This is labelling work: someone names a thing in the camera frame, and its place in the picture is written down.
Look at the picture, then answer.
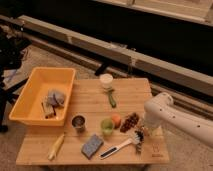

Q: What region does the black tripod stand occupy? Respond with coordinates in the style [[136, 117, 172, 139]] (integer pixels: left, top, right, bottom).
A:
[[0, 27, 31, 133]]

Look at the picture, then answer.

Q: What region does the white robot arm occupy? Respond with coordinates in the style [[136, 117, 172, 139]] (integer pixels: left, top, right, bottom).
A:
[[144, 92, 213, 148]]

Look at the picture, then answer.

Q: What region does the green plastic cup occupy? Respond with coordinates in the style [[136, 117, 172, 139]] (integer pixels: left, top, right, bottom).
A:
[[101, 118, 114, 136]]

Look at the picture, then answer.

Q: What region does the white dish brush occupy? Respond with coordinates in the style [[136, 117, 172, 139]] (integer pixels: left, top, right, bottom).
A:
[[100, 131, 144, 160]]

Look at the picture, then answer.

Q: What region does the wooden folding table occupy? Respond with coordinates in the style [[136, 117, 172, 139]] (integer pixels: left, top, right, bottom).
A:
[[16, 78, 169, 165]]

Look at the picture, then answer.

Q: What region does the orange fruit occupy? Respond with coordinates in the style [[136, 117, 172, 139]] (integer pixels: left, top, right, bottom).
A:
[[111, 114, 121, 128]]

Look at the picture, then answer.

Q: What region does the red grape bunch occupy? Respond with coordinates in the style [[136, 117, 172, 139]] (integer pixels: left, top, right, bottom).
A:
[[120, 113, 139, 133]]

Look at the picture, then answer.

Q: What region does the blue grey sponge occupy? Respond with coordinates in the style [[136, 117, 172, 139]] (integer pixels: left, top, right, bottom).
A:
[[81, 134, 104, 159]]

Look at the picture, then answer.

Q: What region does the wooden block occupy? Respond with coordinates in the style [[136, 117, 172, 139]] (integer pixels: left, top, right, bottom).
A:
[[42, 102, 56, 118]]

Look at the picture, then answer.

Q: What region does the white cup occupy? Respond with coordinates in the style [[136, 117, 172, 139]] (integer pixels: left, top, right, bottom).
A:
[[99, 74, 113, 89]]

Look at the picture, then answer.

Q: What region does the yellow plastic bin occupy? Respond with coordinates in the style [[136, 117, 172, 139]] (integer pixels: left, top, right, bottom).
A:
[[9, 67, 76, 126]]

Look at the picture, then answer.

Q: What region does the yellow banana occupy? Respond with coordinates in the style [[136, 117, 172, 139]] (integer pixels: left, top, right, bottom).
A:
[[48, 133, 65, 160]]

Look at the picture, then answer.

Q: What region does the metal cup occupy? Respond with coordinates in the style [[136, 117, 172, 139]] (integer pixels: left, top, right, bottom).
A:
[[72, 115, 85, 133]]

